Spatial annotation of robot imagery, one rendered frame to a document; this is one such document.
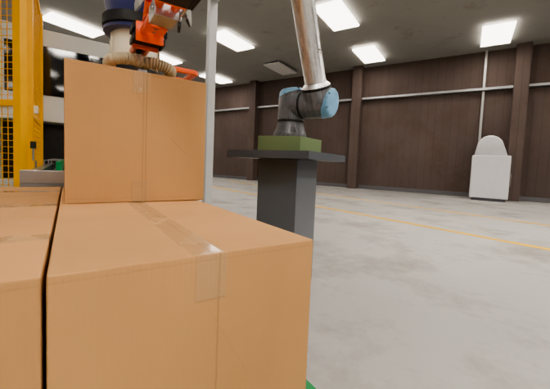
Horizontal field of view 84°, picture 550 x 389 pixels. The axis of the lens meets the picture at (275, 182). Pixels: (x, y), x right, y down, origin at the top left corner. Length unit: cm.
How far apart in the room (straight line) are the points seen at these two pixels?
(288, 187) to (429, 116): 888
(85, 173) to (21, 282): 62
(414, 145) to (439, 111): 115
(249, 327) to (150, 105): 74
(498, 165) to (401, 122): 294
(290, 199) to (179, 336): 121
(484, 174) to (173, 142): 851
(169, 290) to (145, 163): 63
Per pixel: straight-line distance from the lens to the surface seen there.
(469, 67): 1052
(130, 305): 46
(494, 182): 911
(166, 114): 105
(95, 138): 102
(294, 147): 159
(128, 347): 49
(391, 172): 1031
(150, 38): 112
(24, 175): 169
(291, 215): 162
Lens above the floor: 68
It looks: 3 degrees down
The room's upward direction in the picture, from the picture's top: 2 degrees clockwise
